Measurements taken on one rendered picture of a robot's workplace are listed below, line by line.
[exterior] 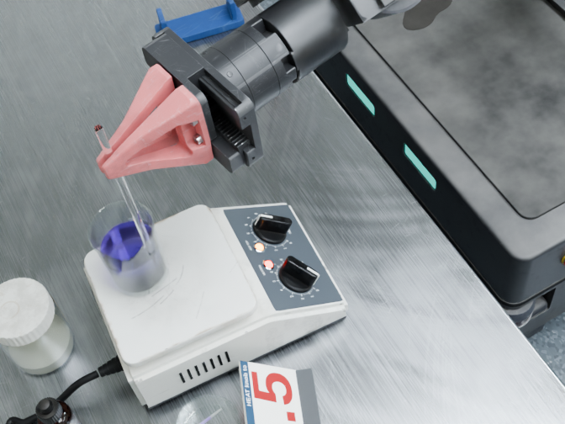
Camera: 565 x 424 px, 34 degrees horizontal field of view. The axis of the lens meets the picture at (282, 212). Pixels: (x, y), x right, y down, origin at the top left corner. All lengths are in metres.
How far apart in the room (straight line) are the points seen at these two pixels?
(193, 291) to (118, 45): 0.40
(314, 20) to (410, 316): 0.30
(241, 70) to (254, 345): 0.26
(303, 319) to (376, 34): 0.87
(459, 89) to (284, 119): 0.58
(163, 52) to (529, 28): 1.03
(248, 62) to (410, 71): 0.90
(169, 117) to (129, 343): 0.22
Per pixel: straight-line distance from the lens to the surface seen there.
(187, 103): 0.62
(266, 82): 0.65
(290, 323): 0.79
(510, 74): 1.53
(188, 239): 0.79
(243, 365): 0.78
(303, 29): 0.66
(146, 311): 0.77
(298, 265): 0.79
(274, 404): 0.78
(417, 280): 0.86
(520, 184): 1.40
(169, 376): 0.78
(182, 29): 1.07
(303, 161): 0.94
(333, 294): 0.81
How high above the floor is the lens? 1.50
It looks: 56 degrees down
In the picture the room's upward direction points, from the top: 9 degrees counter-clockwise
